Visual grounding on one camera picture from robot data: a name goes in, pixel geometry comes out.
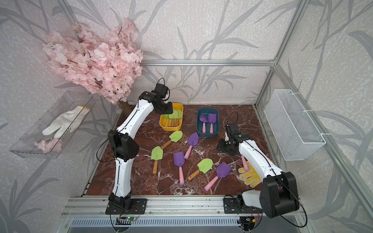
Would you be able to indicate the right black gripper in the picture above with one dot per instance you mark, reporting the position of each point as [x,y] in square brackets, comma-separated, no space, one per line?
[220,147]

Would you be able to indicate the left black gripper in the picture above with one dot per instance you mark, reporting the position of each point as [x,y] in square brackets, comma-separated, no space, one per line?
[170,111]

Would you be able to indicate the yellow plastic storage box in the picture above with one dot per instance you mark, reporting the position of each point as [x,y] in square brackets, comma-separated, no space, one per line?
[175,128]

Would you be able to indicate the purple shovel pink handle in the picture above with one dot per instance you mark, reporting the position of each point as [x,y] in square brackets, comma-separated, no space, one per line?
[245,163]
[204,119]
[179,161]
[212,118]
[222,171]
[193,141]

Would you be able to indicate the green shovel wooden handle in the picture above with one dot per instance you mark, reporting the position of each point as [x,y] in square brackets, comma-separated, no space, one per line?
[172,118]
[156,155]
[174,137]
[203,166]
[180,115]

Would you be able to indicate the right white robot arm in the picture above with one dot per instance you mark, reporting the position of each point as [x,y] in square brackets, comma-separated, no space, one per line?
[278,194]

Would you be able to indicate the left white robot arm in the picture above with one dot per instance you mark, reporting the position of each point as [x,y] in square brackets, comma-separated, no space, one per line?
[122,140]

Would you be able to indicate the dark teal storage box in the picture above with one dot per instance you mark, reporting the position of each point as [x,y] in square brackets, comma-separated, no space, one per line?
[199,124]

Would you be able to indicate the yellow dotted work glove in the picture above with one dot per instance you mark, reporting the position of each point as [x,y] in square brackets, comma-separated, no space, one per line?
[249,175]

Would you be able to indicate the pink cherry blossom tree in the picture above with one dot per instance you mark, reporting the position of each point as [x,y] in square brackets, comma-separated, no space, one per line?
[104,67]

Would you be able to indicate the white cotton glove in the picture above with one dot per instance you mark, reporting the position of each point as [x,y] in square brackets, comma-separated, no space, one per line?
[67,122]

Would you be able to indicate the white wire mesh basket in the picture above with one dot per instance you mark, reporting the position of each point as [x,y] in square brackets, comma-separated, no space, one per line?
[295,132]

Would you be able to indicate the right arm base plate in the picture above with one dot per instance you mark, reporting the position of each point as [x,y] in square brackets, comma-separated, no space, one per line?
[236,205]

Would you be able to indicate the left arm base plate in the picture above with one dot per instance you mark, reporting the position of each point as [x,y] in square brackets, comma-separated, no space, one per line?
[136,207]

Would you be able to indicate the clear acrylic wall shelf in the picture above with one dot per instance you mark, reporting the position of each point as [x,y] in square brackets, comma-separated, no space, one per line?
[34,144]

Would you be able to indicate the aluminium front rail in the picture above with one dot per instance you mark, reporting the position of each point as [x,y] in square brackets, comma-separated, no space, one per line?
[95,206]

